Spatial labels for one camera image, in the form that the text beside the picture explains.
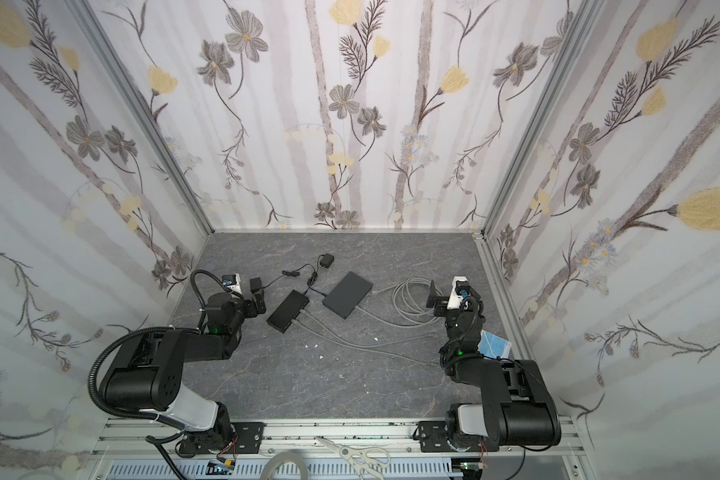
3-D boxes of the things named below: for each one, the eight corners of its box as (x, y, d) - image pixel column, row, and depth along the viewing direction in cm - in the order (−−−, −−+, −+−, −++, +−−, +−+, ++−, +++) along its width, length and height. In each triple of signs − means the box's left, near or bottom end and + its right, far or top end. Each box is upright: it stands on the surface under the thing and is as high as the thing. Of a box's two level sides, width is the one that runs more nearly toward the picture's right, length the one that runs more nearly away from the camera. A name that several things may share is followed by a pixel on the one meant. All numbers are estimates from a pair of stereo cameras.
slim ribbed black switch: (266, 324, 96) (265, 321, 94) (294, 293, 104) (293, 289, 102) (282, 333, 94) (280, 330, 92) (309, 301, 102) (308, 297, 100)
